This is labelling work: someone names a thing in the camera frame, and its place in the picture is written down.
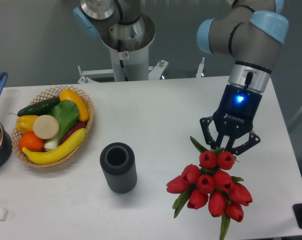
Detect green cucumber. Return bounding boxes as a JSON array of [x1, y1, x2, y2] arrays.
[[10, 97, 60, 117]]

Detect yellow bell pepper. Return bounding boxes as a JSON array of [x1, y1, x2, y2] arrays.
[[16, 115, 39, 135]]

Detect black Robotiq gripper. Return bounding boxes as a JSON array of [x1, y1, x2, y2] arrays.
[[199, 85, 262, 155]]

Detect dark grey ribbed vase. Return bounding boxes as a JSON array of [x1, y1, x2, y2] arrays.
[[100, 142, 137, 194]]

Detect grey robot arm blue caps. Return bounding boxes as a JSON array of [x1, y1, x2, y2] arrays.
[[73, 0, 288, 155]]

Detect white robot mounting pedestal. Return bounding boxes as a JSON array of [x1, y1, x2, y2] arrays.
[[78, 45, 205, 84]]

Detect red tulip bouquet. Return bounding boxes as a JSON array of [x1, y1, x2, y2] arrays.
[[166, 137, 253, 240]]

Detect yellow squash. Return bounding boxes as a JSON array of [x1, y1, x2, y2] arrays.
[[60, 89, 89, 122]]

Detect dark red chili pepper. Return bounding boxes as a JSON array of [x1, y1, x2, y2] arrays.
[[60, 121, 87, 144]]

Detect yellow plastic banana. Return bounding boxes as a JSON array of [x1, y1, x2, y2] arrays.
[[22, 128, 86, 165]]

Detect green bok choy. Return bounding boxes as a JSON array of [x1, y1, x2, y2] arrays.
[[44, 100, 79, 151]]

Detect beige round disc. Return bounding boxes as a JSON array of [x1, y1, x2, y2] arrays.
[[33, 115, 59, 140]]

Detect woven wicker basket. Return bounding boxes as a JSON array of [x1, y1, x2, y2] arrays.
[[11, 85, 94, 168]]

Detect orange plastic fruit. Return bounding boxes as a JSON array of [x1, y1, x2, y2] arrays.
[[19, 132, 44, 152]]

